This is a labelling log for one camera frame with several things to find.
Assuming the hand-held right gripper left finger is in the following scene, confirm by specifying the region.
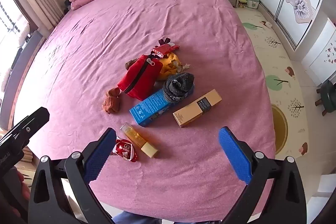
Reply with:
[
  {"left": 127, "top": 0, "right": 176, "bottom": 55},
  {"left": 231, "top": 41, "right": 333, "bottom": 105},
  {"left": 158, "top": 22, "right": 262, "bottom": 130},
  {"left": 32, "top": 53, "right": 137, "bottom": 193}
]
[{"left": 28, "top": 127, "right": 117, "bottom": 224}]

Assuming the yellow capped bottle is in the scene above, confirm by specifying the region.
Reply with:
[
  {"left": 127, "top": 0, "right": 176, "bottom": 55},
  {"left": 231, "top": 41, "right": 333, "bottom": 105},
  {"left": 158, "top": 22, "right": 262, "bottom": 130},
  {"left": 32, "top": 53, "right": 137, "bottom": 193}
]
[{"left": 120, "top": 123, "right": 160, "bottom": 159}]

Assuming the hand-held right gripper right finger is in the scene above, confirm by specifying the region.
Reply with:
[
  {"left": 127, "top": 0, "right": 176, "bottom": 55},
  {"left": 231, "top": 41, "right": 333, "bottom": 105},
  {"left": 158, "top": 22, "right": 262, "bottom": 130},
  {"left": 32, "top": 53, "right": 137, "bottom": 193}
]
[{"left": 218, "top": 126, "right": 307, "bottom": 224}]

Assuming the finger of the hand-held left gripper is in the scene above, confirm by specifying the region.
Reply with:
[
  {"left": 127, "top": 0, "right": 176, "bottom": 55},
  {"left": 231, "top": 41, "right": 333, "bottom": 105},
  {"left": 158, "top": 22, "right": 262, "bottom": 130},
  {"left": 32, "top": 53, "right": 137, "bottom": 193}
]
[{"left": 0, "top": 107, "right": 50, "bottom": 151}]

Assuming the orange pumpkin toy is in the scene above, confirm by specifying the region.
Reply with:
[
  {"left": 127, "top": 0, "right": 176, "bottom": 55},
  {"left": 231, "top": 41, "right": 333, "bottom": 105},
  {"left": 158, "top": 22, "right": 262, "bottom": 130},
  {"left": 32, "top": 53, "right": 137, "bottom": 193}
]
[{"left": 155, "top": 52, "right": 191, "bottom": 81}]

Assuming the person's left hand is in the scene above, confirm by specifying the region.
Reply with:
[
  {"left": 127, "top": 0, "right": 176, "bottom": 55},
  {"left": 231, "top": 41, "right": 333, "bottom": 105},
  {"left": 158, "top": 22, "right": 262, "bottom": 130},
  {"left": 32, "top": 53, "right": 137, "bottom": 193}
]
[{"left": 14, "top": 169, "right": 31, "bottom": 201}]

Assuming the green and white storage box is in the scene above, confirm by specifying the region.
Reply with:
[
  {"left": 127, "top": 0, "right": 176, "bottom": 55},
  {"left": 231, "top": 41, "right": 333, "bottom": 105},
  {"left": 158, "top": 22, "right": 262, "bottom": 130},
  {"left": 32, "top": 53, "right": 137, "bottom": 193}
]
[{"left": 243, "top": 0, "right": 260, "bottom": 9}]

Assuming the red and white wrapper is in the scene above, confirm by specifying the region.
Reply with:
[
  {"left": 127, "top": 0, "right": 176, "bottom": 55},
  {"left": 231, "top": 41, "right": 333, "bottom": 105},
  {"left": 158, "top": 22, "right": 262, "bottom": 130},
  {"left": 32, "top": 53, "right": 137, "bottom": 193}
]
[{"left": 112, "top": 138, "right": 138, "bottom": 162}]

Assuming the green padded stool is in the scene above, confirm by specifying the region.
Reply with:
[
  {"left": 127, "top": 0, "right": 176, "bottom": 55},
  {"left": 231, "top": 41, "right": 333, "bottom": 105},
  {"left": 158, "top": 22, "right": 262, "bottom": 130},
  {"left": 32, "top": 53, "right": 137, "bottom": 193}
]
[{"left": 314, "top": 80, "right": 336, "bottom": 116}]

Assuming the cream tree print play mat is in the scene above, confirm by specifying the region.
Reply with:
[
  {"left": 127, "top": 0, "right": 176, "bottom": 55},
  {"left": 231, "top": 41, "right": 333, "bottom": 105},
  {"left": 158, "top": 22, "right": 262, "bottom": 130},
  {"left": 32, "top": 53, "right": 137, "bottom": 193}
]
[{"left": 234, "top": 7, "right": 313, "bottom": 159}]

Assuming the gold carton box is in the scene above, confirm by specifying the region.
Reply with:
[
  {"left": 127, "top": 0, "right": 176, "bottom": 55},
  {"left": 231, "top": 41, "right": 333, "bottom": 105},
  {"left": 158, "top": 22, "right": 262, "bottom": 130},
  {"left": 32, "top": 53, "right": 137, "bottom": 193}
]
[{"left": 172, "top": 89, "right": 223, "bottom": 128}]

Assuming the stack of books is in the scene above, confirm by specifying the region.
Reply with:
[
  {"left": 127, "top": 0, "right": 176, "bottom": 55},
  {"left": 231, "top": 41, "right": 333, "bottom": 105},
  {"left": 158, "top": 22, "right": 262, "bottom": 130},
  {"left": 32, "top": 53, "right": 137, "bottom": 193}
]
[{"left": 20, "top": 144, "right": 35, "bottom": 164}]

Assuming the brown sock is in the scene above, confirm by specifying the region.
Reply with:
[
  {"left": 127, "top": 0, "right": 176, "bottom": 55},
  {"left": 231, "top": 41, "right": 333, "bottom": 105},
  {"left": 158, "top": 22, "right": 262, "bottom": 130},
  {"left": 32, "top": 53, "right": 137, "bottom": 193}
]
[{"left": 102, "top": 87, "right": 121, "bottom": 115}]

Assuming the yellow round basin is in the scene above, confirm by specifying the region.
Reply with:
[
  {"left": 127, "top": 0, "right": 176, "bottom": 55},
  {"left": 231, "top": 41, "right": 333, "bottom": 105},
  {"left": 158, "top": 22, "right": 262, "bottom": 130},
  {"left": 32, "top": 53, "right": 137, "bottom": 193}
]
[{"left": 270, "top": 105, "right": 289, "bottom": 155}]

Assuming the red zipper pouch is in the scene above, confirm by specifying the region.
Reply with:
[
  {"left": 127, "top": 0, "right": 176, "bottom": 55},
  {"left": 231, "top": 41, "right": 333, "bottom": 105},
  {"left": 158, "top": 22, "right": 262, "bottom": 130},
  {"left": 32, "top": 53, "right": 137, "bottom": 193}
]
[{"left": 117, "top": 54, "right": 164, "bottom": 101}]

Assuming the grey knitted sock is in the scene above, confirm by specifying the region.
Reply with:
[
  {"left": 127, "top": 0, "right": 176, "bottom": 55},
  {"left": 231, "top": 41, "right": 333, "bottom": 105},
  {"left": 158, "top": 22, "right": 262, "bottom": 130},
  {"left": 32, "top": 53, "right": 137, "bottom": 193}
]
[{"left": 162, "top": 72, "right": 196, "bottom": 104}]

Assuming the red foil snack wrapper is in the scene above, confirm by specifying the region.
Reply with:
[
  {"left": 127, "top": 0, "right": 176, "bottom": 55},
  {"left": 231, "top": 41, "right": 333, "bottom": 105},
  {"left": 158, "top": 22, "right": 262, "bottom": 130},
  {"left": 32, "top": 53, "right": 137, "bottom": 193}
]
[{"left": 152, "top": 43, "right": 180, "bottom": 59}]

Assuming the blue carton box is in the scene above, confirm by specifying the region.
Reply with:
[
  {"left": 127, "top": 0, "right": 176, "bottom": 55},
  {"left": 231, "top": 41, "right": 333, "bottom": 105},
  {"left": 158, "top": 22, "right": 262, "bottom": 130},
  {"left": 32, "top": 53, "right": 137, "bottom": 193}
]
[{"left": 129, "top": 88, "right": 195, "bottom": 127}]

